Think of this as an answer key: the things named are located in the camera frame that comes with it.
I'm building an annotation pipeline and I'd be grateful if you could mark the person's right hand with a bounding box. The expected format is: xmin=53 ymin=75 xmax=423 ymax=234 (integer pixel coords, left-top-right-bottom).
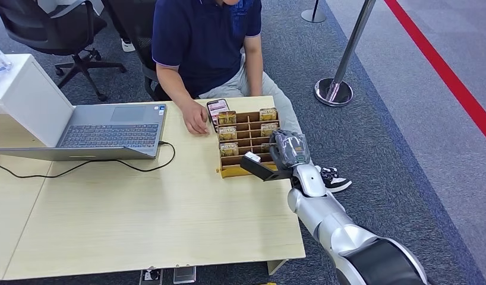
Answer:
xmin=181 ymin=100 xmax=211 ymax=137

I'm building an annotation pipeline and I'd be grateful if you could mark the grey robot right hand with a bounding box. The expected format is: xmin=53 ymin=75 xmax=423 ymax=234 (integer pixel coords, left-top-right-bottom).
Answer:
xmin=268 ymin=129 xmax=312 ymax=171

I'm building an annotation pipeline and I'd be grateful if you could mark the smartphone with lit screen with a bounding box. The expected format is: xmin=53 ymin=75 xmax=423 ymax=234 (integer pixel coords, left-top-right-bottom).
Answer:
xmin=206 ymin=98 xmax=231 ymax=128

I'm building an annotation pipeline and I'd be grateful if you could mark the wooden card rack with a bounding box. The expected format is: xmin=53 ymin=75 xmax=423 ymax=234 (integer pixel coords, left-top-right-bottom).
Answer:
xmin=216 ymin=109 xmax=284 ymax=179

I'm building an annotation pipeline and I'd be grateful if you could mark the person's black white shoe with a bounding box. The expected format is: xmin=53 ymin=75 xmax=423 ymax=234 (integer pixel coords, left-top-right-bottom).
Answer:
xmin=314 ymin=165 xmax=353 ymax=194

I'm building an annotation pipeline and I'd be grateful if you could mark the person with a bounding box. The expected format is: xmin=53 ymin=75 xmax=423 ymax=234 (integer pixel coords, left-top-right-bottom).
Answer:
xmin=152 ymin=0 xmax=353 ymax=194

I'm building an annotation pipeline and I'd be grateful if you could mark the grey laptop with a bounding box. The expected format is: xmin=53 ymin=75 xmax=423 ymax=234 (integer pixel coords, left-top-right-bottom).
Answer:
xmin=0 ymin=103 xmax=168 ymax=162

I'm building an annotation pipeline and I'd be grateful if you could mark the black mesh office chair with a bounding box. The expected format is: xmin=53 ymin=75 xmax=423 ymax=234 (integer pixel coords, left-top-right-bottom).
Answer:
xmin=100 ymin=0 xmax=172 ymax=102

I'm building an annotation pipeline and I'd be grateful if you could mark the silver floor plate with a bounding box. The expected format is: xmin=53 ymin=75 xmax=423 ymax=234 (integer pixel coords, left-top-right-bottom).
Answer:
xmin=172 ymin=266 xmax=197 ymax=285

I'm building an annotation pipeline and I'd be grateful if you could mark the black floor power socket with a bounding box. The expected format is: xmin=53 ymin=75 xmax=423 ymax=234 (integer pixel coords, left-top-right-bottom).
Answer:
xmin=138 ymin=268 xmax=165 ymax=285

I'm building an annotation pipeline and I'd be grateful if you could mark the black office chair with wheels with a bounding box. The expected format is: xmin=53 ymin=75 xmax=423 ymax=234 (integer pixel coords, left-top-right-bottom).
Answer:
xmin=0 ymin=0 xmax=128 ymax=103

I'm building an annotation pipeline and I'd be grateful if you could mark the white box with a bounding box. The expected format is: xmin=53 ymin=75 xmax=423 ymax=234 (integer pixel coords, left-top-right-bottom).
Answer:
xmin=0 ymin=53 xmax=75 ymax=148

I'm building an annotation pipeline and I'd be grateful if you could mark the wrist camera box with bracket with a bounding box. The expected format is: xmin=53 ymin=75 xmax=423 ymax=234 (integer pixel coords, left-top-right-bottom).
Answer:
xmin=239 ymin=151 xmax=294 ymax=182

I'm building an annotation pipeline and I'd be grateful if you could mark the black laptop cable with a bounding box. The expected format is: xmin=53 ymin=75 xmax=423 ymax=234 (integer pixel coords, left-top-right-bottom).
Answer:
xmin=0 ymin=141 xmax=176 ymax=179

